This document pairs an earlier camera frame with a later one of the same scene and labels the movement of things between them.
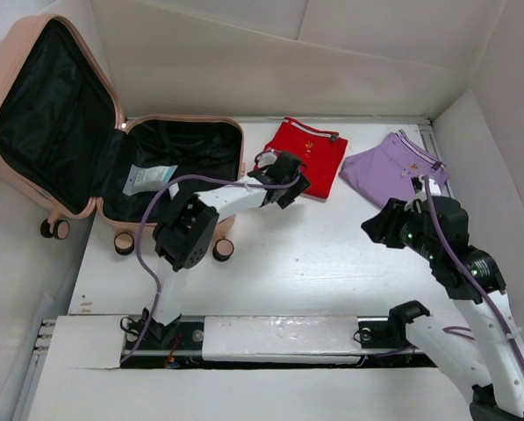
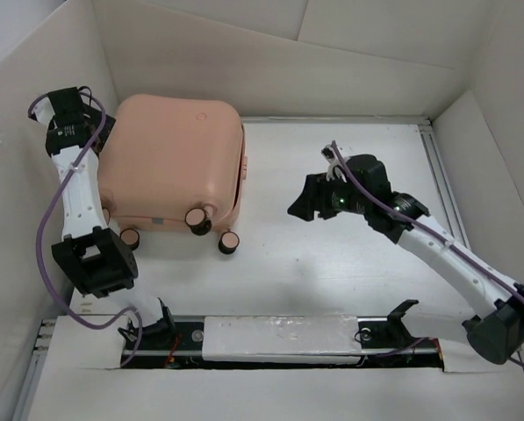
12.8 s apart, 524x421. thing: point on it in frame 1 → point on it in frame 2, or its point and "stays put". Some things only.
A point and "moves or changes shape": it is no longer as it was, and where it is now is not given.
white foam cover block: (283, 338) stays put
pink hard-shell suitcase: (54, 138) moves or changes shape
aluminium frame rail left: (40, 348) stays put
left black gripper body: (290, 195) → (104, 132)
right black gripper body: (405, 227) → (334, 196)
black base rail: (377, 348) stays put
